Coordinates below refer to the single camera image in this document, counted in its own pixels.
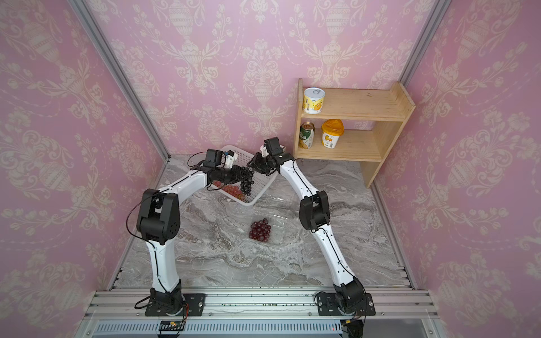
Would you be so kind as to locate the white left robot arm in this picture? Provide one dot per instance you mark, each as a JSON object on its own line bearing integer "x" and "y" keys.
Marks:
{"x": 159, "y": 223}

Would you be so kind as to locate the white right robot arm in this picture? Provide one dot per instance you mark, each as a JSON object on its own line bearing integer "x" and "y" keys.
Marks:
{"x": 315, "y": 217}

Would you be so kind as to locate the aluminium rail frame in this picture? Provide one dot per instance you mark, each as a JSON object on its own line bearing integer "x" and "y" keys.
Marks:
{"x": 262, "y": 312}

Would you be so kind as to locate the yellow lidded cup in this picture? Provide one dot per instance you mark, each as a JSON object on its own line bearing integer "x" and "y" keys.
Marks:
{"x": 332, "y": 130}

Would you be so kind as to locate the black grape bunch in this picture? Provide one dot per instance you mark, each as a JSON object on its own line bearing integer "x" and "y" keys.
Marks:
{"x": 245, "y": 177}

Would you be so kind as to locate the green drink can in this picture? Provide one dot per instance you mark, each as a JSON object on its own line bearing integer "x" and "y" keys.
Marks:
{"x": 307, "y": 132}

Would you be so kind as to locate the white perforated plastic basket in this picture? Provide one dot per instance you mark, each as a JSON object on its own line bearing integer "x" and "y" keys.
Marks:
{"x": 261, "y": 182}

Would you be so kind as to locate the wooden shelf unit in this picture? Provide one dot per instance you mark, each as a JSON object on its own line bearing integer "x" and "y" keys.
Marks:
{"x": 374, "y": 120}

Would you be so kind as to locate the dark red grape bunch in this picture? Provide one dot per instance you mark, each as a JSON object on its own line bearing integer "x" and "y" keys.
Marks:
{"x": 260, "y": 230}

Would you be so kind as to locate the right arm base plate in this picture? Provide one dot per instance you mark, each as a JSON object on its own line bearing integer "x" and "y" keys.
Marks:
{"x": 328, "y": 305}

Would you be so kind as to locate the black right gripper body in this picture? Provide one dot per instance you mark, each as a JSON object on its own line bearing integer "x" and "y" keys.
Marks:
{"x": 264, "y": 164}

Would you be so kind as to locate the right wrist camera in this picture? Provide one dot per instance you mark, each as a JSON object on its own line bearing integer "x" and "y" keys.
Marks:
{"x": 272, "y": 148}

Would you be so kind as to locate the light red grape bunch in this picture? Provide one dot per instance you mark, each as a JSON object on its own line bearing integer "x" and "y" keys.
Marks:
{"x": 233, "y": 190}

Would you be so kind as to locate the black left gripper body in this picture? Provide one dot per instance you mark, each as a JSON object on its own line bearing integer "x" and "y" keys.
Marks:
{"x": 228, "y": 175}

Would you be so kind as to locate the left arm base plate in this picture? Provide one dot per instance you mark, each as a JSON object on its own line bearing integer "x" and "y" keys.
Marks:
{"x": 194, "y": 302}

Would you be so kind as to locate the yellow can white lid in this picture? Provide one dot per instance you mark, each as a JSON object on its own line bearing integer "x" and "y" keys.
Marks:
{"x": 313, "y": 100}

